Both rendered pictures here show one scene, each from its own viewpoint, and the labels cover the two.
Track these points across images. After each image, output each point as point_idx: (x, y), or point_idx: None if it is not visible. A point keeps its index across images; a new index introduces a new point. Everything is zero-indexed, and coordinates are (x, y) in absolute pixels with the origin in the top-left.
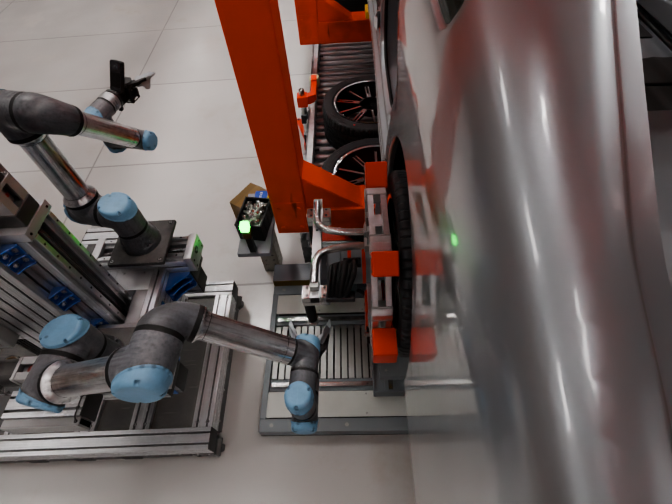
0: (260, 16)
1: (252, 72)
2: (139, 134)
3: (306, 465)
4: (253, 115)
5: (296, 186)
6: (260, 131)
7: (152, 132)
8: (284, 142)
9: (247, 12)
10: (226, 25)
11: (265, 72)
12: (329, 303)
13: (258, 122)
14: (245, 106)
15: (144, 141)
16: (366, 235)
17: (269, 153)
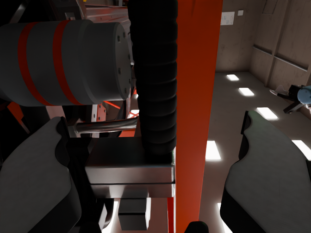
0: (182, 166)
1: (195, 141)
2: (309, 107)
3: None
4: (204, 113)
5: (183, 28)
6: (203, 100)
7: (298, 99)
8: (184, 88)
9: (188, 168)
10: (202, 163)
11: (186, 141)
12: (88, 176)
13: (202, 107)
14: (208, 120)
15: (310, 102)
16: (71, 133)
17: (202, 76)
